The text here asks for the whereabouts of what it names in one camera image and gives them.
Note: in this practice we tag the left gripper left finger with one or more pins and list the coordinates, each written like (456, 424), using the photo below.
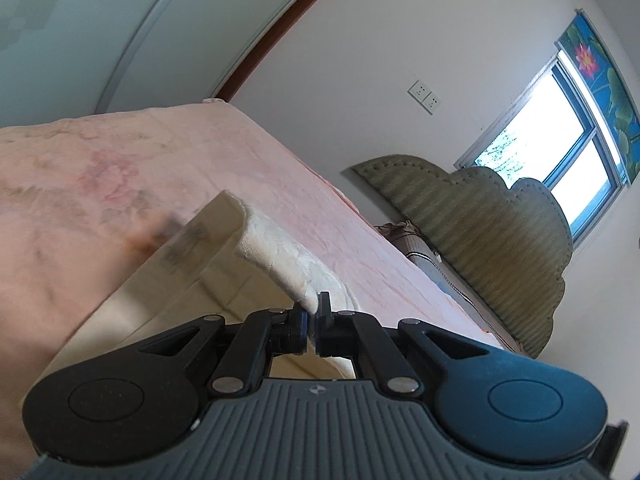
(250, 346)

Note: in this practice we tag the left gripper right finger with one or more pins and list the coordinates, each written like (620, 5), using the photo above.
(361, 339)

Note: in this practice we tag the cream white pants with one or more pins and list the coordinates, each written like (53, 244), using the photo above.
(230, 260)

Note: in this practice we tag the striped pillow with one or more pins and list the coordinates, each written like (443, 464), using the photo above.
(408, 240)

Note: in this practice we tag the pink bed blanket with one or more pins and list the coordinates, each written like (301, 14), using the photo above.
(84, 202)

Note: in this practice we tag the floral lotus curtain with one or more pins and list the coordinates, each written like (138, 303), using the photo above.
(588, 54)

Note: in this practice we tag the white wall socket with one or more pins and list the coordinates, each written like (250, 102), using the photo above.
(425, 96)

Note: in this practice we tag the window with blue frame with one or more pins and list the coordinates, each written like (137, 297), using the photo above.
(553, 133)

